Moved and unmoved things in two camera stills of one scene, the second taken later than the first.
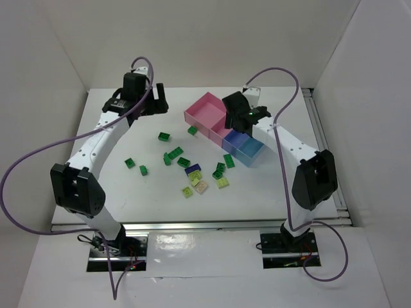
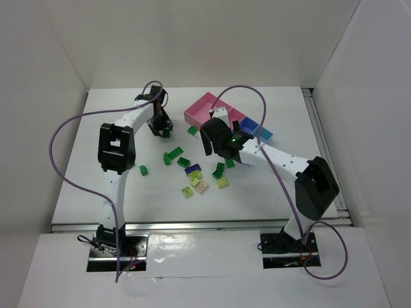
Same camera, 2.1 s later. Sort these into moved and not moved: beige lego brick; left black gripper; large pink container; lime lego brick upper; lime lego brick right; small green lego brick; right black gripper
Moved: right black gripper; left black gripper
Not moved: lime lego brick upper; large pink container; small green lego brick; beige lego brick; lime lego brick right
